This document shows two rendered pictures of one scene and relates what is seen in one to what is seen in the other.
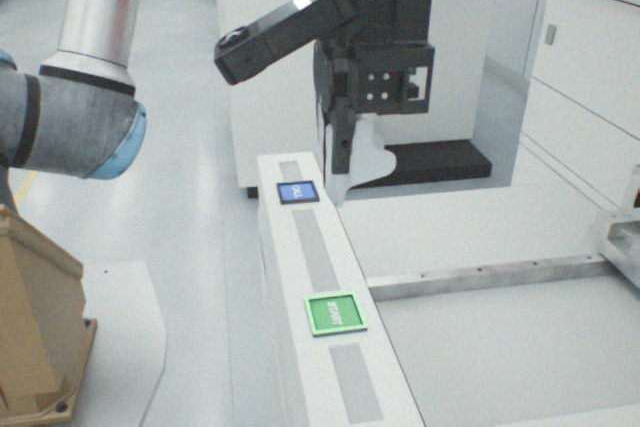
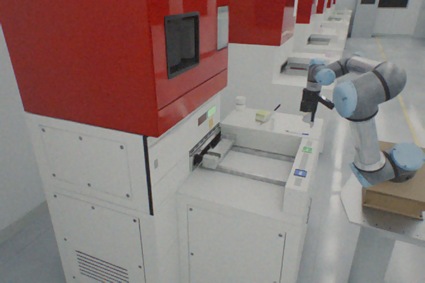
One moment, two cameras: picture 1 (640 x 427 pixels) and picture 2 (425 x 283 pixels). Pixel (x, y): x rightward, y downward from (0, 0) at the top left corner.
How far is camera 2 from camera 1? 2.07 m
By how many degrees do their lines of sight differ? 118
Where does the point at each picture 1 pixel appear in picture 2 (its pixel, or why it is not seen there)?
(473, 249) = (240, 184)
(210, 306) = not seen: outside the picture
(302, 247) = (306, 162)
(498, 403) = (271, 162)
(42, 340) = not seen: hidden behind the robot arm
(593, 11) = (167, 139)
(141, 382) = (346, 188)
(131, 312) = (351, 204)
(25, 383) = not seen: hidden behind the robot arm
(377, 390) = (306, 141)
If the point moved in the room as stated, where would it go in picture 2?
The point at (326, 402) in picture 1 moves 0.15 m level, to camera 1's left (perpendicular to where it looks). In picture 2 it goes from (315, 143) to (343, 150)
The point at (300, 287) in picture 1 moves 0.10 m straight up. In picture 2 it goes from (311, 155) to (314, 138)
